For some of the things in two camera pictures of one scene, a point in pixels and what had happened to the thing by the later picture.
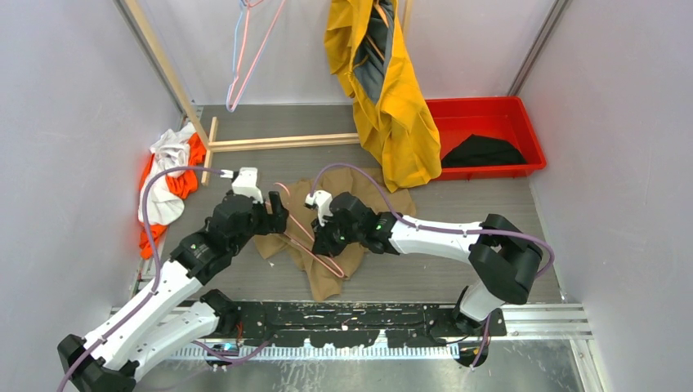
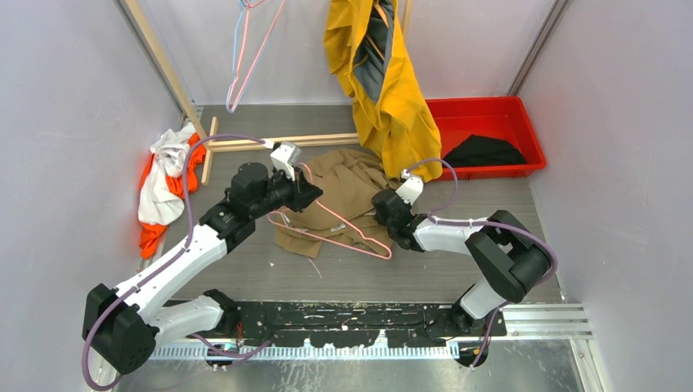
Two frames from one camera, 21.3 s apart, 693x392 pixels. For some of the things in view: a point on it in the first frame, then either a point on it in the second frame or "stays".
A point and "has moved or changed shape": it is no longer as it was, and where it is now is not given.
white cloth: (170, 152) stays
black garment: (477, 151) stays
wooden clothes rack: (207, 127) stays
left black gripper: (272, 223) to (302, 192)
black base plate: (400, 324) stays
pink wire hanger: (319, 260) has moved or changed shape
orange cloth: (184, 183) stays
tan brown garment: (325, 273) has moved or changed shape
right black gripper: (323, 243) to (380, 220)
